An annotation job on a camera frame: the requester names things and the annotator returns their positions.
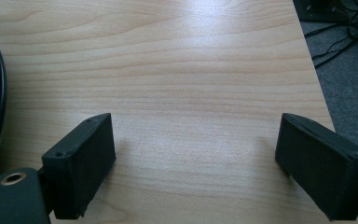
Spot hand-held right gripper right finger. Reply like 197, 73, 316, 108
274, 112, 358, 222

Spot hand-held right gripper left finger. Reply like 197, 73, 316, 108
41, 112, 117, 220

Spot black equipment base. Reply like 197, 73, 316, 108
292, 0, 358, 23

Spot black cables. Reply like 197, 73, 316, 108
303, 0, 358, 69

